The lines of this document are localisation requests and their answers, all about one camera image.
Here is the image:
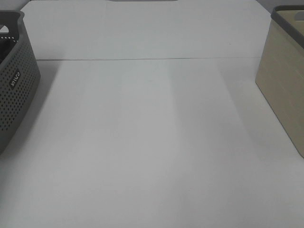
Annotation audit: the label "beige bin with grey rim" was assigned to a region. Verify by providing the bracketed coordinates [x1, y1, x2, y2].
[255, 5, 304, 156]

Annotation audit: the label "grey perforated plastic basket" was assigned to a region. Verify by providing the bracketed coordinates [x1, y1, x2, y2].
[0, 10, 41, 152]

